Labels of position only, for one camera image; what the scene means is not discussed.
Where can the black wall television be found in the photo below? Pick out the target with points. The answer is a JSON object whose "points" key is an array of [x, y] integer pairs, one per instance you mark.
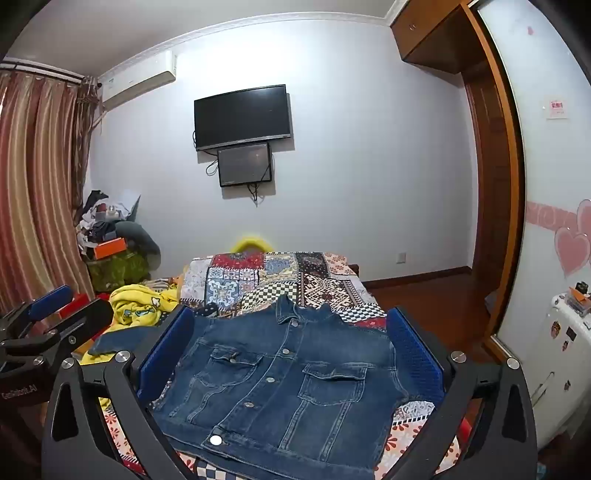
{"points": [[242, 117]]}

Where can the orange and black item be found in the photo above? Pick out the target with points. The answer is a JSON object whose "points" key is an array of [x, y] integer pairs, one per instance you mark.
{"points": [[581, 299]]}

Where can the pink band decal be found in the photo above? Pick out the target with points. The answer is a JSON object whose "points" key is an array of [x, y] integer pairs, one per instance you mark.
{"points": [[549, 213]]}

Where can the yellow round object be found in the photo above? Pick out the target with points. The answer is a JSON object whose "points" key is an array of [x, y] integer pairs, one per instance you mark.
{"points": [[251, 242]]}

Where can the white small fridge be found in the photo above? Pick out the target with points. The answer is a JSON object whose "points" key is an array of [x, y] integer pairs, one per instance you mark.
{"points": [[558, 355]]}

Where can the blue denim jeans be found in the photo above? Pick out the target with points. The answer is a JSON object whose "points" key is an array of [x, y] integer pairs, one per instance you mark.
{"points": [[277, 383]]}

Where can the white air conditioner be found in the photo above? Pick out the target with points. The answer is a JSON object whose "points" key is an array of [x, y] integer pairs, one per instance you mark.
{"points": [[138, 78]]}

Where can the pile of clutter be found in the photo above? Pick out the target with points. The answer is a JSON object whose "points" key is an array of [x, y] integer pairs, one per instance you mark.
{"points": [[104, 217]]}

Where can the wooden door frame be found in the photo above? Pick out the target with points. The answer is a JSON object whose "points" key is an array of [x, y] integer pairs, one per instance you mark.
{"points": [[503, 207]]}

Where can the red box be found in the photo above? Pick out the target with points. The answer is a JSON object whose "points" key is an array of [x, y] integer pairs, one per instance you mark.
{"points": [[78, 304]]}

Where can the orange box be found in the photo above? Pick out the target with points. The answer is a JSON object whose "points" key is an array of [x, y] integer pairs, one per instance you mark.
{"points": [[111, 248]]}

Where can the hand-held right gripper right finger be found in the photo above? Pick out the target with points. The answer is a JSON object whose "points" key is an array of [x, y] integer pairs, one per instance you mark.
{"points": [[415, 355]]}

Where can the grey pillow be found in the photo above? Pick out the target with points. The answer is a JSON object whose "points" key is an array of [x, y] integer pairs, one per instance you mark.
{"points": [[141, 242]]}

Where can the yellow printed garment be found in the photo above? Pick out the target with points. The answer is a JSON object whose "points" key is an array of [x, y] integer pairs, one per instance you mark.
{"points": [[138, 304]]}

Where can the white paper notice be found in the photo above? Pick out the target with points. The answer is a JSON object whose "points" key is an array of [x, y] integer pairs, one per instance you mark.
{"points": [[556, 109]]}

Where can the pink heart decal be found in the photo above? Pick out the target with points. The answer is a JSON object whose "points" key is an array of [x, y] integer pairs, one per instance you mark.
{"points": [[572, 251]]}

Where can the white sliding door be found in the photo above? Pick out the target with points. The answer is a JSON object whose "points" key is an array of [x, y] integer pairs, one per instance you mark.
{"points": [[549, 161]]}

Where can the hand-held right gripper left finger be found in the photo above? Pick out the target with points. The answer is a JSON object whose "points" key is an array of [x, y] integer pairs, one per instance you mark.
{"points": [[166, 355]]}

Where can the small black wall monitor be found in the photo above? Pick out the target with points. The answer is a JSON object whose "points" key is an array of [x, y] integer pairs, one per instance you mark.
{"points": [[244, 165]]}

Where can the wooden baseboard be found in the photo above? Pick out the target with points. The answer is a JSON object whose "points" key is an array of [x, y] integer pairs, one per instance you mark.
{"points": [[415, 278]]}

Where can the striped red curtain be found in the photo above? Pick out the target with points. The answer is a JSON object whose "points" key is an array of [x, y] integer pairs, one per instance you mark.
{"points": [[37, 184]]}

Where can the patchwork printed bed blanket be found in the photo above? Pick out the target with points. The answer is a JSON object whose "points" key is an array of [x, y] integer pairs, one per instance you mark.
{"points": [[258, 277]]}

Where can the white wall socket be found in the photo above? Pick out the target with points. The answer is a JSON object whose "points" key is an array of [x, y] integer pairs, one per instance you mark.
{"points": [[401, 258]]}

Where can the green patterned cloth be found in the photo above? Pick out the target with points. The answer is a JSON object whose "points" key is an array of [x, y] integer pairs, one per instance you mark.
{"points": [[115, 274]]}

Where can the wooden overhead cabinet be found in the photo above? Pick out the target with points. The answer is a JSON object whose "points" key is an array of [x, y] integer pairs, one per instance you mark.
{"points": [[429, 32]]}

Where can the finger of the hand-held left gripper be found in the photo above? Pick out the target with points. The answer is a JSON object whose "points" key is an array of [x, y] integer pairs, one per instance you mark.
{"points": [[51, 299], [87, 317]]}

